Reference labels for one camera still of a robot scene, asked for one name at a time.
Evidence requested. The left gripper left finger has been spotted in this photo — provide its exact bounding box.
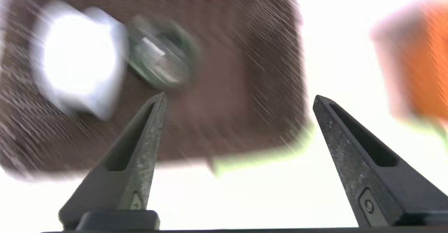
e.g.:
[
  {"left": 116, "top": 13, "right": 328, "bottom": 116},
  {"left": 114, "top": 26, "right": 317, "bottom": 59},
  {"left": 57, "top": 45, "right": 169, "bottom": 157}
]
[{"left": 58, "top": 92, "right": 168, "bottom": 231}]

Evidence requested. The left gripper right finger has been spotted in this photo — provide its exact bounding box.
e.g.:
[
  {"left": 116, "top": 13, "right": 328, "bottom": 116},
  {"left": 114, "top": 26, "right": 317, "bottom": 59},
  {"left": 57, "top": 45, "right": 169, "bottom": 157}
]
[{"left": 313, "top": 95, "right": 448, "bottom": 226}]

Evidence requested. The small glass cup black base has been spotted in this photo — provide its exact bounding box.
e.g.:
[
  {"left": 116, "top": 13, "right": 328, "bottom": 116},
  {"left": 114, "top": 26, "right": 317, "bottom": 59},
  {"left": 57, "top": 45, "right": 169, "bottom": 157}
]
[{"left": 124, "top": 16, "right": 202, "bottom": 91}]

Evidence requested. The white round plastic container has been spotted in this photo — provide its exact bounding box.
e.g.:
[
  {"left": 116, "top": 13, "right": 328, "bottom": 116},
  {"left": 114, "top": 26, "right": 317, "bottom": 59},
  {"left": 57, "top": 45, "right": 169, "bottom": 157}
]
[{"left": 31, "top": 2, "right": 128, "bottom": 119}]

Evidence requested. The dark brown wicker basket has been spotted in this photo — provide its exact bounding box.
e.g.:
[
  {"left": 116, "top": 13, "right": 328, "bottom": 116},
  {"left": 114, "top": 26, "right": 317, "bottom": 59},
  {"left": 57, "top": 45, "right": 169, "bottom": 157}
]
[{"left": 0, "top": 0, "right": 308, "bottom": 181}]

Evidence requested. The orange wicker basket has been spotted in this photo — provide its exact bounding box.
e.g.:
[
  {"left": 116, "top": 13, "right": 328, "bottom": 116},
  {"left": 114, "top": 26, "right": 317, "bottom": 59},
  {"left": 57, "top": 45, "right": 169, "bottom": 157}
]
[{"left": 371, "top": 0, "right": 448, "bottom": 121}]

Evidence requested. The light green plastic tray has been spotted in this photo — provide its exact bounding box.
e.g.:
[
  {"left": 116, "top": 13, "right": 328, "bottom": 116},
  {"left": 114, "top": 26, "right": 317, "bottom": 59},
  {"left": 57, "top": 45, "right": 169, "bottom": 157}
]
[{"left": 208, "top": 117, "right": 448, "bottom": 177}]

